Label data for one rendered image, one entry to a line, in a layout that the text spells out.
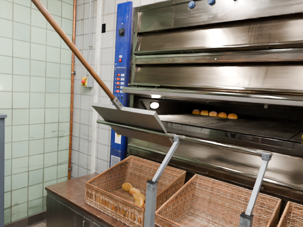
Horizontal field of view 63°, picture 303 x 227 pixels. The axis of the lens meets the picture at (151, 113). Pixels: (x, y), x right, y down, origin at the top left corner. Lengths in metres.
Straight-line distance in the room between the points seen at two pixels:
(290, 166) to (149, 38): 1.36
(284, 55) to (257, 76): 0.18
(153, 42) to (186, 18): 0.32
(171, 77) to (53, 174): 1.67
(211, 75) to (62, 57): 1.61
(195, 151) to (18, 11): 1.93
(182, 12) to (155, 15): 0.26
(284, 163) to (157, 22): 1.35
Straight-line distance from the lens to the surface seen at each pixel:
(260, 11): 1.73
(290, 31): 1.64
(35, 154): 2.72
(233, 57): 1.70
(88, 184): 1.88
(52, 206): 2.25
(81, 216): 1.94
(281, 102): 1.45
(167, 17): 2.04
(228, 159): 1.72
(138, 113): 1.47
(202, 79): 1.76
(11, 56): 2.54
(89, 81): 2.51
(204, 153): 1.78
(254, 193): 1.17
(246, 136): 1.66
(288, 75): 1.60
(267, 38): 1.64
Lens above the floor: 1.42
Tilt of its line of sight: 5 degrees down
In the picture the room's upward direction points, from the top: 4 degrees clockwise
